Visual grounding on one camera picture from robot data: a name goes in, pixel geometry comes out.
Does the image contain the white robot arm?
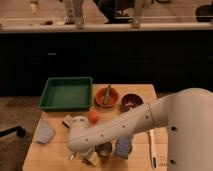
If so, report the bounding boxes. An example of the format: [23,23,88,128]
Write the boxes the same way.
[68,88,213,171]

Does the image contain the small metal cup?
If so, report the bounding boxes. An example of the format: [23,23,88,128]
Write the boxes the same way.
[96,142,112,157]

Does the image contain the light blue plastic cup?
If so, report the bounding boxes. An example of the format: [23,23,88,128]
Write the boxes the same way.
[35,120,55,144]

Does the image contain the green vegetable stick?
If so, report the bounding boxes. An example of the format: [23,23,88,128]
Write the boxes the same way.
[103,84,111,105]

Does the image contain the orange bowl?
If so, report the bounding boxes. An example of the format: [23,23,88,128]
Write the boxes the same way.
[94,87,119,108]

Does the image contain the dark brown bowl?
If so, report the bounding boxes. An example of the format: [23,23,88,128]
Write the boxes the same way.
[120,94,143,112]

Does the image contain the orange fruit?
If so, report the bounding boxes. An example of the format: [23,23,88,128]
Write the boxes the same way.
[87,109,100,124]

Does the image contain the green plastic tray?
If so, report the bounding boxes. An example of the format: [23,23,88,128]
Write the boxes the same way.
[39,77,93,112]

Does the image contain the brown rectangular block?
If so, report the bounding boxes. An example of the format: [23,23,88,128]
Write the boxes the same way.
[62,115,73,128]

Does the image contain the black chair part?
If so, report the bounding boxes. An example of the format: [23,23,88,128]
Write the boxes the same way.
[0,126,26,138]

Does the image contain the white handled brush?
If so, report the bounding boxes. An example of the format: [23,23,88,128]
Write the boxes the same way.
[148,129,157,169]

